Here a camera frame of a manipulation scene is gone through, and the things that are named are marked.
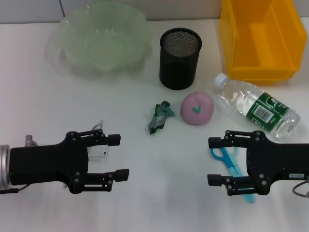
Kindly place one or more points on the green translucent fruit bowl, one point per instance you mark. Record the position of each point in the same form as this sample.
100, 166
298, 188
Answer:
101, 41

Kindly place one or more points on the clear green-label water bottle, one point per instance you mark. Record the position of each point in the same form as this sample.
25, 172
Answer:
256, 104

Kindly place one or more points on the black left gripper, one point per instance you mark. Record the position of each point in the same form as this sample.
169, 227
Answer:
48, 164

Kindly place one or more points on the white and silver left arm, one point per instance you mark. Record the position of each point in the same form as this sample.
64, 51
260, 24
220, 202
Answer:
4, 166

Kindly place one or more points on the yellow plastic bin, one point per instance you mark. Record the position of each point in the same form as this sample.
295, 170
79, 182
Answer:
260, 38

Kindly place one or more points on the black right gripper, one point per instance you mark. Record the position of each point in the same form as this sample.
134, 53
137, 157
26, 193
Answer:
277, 162

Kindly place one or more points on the green plastic wrapper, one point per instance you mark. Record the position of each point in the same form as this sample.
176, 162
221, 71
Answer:
159, 118

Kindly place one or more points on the blue scissors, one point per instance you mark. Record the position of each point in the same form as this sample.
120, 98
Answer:
231, 164

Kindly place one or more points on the clear plastic ruler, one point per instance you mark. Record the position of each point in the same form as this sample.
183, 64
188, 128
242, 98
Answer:
99, 152

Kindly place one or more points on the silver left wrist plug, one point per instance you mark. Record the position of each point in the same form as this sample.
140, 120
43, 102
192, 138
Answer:
29, 140

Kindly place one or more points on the black mesh pen holder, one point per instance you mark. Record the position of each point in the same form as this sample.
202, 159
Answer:
178, 67

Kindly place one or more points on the silver ballpoint pen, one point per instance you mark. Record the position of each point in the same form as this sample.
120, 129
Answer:
97, 125

